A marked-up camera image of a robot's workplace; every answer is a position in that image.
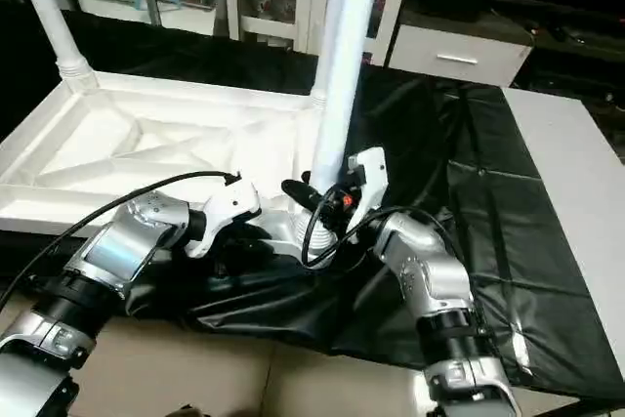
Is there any white plastic table top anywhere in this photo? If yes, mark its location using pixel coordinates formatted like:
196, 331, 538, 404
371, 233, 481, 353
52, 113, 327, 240
0, 69, 344, 268

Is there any black work mat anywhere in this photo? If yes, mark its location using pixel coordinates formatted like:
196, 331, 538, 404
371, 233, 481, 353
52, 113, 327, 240
0, 9, 625, 398

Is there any white drawer unit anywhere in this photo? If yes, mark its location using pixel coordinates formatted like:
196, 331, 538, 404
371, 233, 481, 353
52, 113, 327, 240
385, 22, 534, 90

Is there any white glass door cabinet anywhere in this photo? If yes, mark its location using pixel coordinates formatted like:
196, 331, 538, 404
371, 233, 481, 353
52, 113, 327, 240
222, 0, 420, 67

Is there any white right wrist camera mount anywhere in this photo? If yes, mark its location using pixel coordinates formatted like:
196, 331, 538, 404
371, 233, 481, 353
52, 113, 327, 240
344, 146, 391, 238

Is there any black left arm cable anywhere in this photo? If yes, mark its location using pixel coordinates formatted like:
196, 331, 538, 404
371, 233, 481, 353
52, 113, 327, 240
0, 170, 244, 312

